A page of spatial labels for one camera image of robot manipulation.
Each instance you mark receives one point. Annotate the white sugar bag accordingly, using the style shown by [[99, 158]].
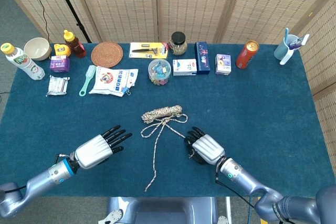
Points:
[[113, 79]]

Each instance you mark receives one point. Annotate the light blue toothbrush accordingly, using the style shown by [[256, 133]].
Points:
[[287, 35]]

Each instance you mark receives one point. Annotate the purple and white box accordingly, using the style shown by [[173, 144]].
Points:
[[223, 64]]

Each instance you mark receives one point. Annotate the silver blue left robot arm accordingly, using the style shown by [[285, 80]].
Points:
[[39, 182]]

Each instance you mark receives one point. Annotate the glass jar black lid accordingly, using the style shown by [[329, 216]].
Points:
[[179, 44]]

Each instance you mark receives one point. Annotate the small purple box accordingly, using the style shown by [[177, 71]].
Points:
[[60, 64]]

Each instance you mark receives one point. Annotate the white drink bottle yellow cap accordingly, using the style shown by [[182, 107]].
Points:
[[25, 62]]

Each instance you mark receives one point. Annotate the yellow tape measure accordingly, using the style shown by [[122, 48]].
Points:
[[62, 49]]

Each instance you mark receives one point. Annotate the dark blue table carpet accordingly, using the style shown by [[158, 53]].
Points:
[[262, 116]]

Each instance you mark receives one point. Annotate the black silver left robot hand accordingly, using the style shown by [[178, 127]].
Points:
[[92, 150]]

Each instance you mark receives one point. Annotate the blue binder clip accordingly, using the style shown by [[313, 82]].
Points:
[[126, 89]]

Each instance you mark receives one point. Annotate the razor in yellow package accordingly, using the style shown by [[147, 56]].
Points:
[[148, 50]]

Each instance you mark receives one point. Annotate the white foil snack packet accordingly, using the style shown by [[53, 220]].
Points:
[[57, 85]]

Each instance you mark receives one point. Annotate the dark blue tall box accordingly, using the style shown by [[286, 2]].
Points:
[[202, 58]]

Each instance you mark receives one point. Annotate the mint green brush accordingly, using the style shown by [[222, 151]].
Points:
[[88, 79]]

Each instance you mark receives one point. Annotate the red drink can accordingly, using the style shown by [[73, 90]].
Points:
[[245, 55]]

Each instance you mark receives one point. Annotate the honey bottle yellow cap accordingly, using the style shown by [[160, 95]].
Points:
[[76, 47]]

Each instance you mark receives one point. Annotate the white and blue box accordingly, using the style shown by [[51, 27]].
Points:
[[184, 67]]

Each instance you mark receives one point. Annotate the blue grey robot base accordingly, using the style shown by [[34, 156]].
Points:
[[162, 209]]

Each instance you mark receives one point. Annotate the round woven rattan coaster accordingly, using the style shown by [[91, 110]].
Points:
[[107, 54]]

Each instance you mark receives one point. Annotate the light blue cup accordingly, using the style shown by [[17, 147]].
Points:
[[281, 49]]

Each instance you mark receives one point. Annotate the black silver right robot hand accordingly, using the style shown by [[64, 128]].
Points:
[[208, 148]]

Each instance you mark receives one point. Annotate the clear tub of coloured clips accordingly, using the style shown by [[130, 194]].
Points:
[[159, 72]]

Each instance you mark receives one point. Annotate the beige bowl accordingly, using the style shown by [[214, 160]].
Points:
[[37, 48]]

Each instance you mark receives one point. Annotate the black tripod stand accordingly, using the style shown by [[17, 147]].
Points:
[[68, 3]]

